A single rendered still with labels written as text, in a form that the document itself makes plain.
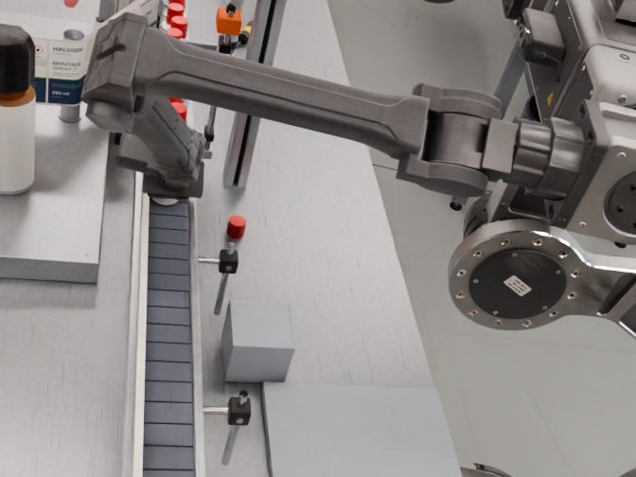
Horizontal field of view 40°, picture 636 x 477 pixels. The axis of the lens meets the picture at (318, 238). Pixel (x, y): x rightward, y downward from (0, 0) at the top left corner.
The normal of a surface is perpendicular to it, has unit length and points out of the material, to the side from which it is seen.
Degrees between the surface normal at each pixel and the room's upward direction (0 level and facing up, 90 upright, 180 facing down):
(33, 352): 0
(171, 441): 0
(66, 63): 90
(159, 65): 43
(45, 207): 0
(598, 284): 90
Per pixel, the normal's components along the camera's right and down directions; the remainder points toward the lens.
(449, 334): 0.22, -0.73
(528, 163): -0.01, 0.45
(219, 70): 0.18, -0.09
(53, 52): 0.19, 0.68
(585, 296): -0.07, 0.64
